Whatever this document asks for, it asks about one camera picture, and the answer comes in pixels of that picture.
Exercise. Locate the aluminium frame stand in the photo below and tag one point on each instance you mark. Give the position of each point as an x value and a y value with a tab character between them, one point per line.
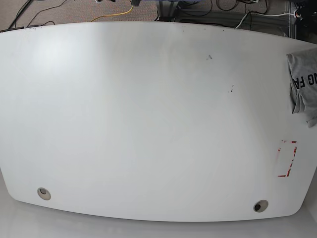
169	10

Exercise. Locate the right table grommet hole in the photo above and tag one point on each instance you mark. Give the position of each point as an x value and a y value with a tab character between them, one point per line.
260	206

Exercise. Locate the left table grommet hole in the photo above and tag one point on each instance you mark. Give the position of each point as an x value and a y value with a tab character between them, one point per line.
44	194

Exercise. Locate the table grommet hole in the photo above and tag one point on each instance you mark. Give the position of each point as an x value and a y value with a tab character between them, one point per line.
260	206
44	194

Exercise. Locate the red tape rectangle marking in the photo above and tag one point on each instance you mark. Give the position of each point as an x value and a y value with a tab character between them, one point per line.
285	158

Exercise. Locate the grey t-shirt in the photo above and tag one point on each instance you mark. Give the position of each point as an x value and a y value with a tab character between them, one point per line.
302	67

